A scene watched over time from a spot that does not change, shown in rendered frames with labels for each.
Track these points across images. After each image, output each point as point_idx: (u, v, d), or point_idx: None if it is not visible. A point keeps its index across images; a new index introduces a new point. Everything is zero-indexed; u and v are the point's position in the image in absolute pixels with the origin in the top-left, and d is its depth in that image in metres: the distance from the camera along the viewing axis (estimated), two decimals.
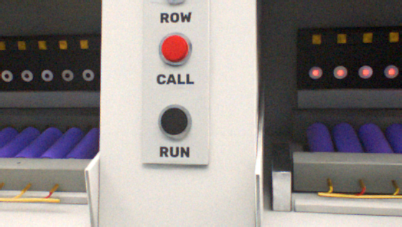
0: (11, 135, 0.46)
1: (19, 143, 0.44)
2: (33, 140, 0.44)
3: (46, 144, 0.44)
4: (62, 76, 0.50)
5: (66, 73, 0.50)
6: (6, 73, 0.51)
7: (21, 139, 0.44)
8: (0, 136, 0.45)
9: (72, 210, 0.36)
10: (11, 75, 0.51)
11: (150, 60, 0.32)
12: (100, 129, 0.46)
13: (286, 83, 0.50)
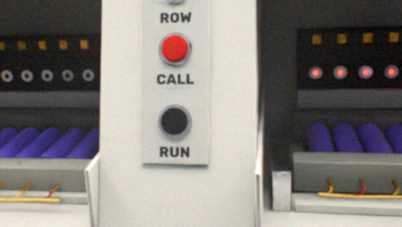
0: (11, 135, 0.46)
1: (19, 143, 0.44)
2: (33, 140, 0.44)
3: (46, 144, 0.44)
4: (62, 76, 0.50)
5: (66, 73, 0.50)
6: (6, 73, 0.51)
7: (21, 139, 0.44)
8: (0, 136, 0.45)
9: (72, 210, 0.36)
10: (11, 75, 0.51)
11: (150, 60, 0.32)
12: (100, 129, 0.46)
13: (286, 83, 0.50)
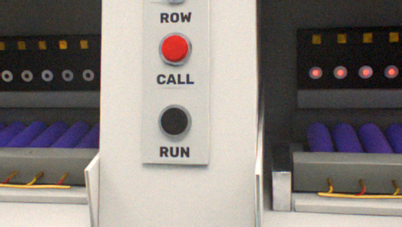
0: (19, 128, 0.48)
1: (27, 136, 0.45)
2: (40, 133, 0.46)
3: (53, 136, 0.45)
4: (62, 76, 0.50)
5: (66, 73, 0.50)
6: (6, 73, 0.51)
7: (29, 132, 0.46)
8: (8, 129, 0.47)
9: (72, 210, 0.36)
10: (11, 75, 0.51)
11: (150, 60, 0.32)
12: None
13: (286, 83, 0.50)
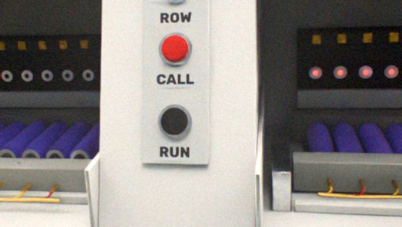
0: (19, 128, 0.48)
1: (28, 136, 0.45)
2: (41, 133, 0.46)
3: (53, 136, 0.45)
4: (62, 76, 0.50)
5: (66, 73, 0.50)
6: (6, 73, 0.51)
7: (29, 132, 0.46)
8: (8, 129, 0.47)
9: (72, 210, 0.36)
10: (11, 75, 0.51)
11: (150, 60, 0.32)
12: None
13: (286, 83, 0.50)
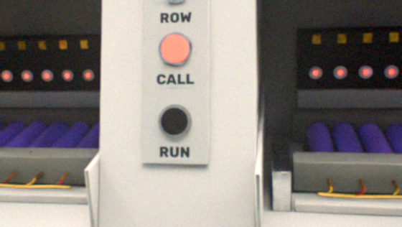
0: (19, 128, 0.48)
1: (28, 136, 0.45)
2: (41, 133, 0.46)
3: (54, 136, 0.45)
4: (62, 76, 0.50)
5: (66, 73, 0.50)
6: (6, 73, 0.51)
7: (29, 132, 0.46)
8: (8, 129, 0.47)
9: (72, 210, 0.36)
10: (11, 75, 0.51)
11: (150, 60, 0.32)
12: None
13: (286, 83, 0.50)
